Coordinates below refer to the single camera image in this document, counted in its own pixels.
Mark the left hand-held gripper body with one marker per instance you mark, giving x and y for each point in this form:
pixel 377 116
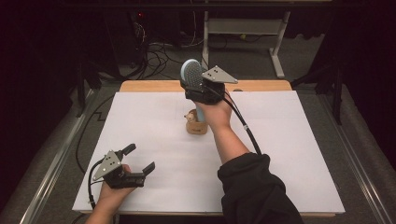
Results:
pixel 107 166

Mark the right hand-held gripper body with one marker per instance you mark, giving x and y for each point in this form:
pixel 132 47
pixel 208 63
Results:
pixel 214 76

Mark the light blue hairbrush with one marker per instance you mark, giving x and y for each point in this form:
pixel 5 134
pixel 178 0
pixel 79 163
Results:
pixel 192 73

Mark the wooden cup with figurine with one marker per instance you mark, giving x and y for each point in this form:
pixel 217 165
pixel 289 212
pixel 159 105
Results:
pixel 194 126

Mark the person's left hand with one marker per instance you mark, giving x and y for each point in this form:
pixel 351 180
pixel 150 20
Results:
pixel 112 196

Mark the person's right hand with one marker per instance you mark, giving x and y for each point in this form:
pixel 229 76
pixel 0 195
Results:
pixel 216 113

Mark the white board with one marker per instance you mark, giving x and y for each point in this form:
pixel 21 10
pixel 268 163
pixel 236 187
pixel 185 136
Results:
pixel 149 130

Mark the wooden table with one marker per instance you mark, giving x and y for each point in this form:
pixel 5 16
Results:
pixel 149 85

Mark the black stand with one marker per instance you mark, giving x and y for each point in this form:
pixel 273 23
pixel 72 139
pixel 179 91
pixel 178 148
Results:
pixel 82 90
pixel 336 93

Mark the black computer tower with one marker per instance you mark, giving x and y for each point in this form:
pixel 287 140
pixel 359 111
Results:
pixel 124 37

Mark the metal floor rail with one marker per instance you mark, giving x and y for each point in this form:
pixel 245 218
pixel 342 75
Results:
pixel 59 161
pixel 351 158

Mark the white desk frame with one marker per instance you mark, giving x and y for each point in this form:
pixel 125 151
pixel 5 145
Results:
pixel 243 26

